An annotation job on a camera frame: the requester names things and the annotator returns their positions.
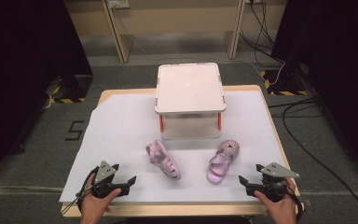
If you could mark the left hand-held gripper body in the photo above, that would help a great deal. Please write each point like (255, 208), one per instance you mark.
(105, 172)

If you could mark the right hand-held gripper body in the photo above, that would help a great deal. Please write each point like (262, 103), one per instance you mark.
(276, 172)

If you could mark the pink child sandal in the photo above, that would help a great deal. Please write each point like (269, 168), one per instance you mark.
(165, 162)
(227, 150)

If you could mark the white two-tier shelf rack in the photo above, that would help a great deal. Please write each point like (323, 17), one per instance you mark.
(189, 87)

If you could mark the person's left hand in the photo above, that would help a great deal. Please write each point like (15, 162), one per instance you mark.
(94, 205)

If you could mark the person's right hand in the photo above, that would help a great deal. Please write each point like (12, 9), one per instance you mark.
(281, 208)

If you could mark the white paper table sheet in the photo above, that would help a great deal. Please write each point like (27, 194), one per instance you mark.
(121, 124)

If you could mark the person's dark clothing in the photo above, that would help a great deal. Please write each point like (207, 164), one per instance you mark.
(183, 220)

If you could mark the yellow black striped stand base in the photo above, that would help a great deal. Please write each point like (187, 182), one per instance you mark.
(287, 82)
(74, 88)

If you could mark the black curtain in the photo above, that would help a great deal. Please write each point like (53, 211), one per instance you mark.
(338, 62)
(21, 62)

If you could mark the beige wooden desk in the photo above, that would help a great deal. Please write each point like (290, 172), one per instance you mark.
(174, 18)

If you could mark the white wall power outlet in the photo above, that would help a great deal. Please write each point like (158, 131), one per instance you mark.
(118, 3)

